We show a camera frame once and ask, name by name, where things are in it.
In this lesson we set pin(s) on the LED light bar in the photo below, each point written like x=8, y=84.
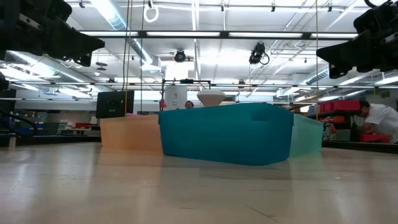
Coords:
x=224, y=34

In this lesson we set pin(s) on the orange translucent plastic tray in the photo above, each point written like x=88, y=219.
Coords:
x=130, y=133

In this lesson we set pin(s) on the dark teal plastic tray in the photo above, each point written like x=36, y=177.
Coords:
x=224, y=133

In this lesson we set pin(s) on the red clamp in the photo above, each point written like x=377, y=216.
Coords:
x=162, y=104

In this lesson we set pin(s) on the person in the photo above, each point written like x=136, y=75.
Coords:
x=382, y=118
x=189, y=104

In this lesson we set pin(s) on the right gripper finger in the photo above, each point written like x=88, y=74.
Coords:
x=338, y=71
x=345, y=51

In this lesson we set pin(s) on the red storage bin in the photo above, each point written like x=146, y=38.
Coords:
x=373, y=138

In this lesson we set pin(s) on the red storage bins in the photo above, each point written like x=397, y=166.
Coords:
x=339, y=105

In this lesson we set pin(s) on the white paper sign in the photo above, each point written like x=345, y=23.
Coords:
x=174, y=96

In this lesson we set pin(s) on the mint green plastic tray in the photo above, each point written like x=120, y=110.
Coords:
x=306, y=137

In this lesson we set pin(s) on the small black round camera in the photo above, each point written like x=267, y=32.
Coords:
x=179, y=56

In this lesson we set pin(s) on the black monitor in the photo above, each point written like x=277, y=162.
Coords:
x=113, y=104

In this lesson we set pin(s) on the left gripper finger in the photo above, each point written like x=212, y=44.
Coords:
x=84, y=60
x=74, y=43

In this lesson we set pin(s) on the white dome lamp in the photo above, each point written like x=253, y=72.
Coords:
x=211, y=97

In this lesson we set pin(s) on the black overhead camera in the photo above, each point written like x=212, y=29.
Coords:
x=256, y=54

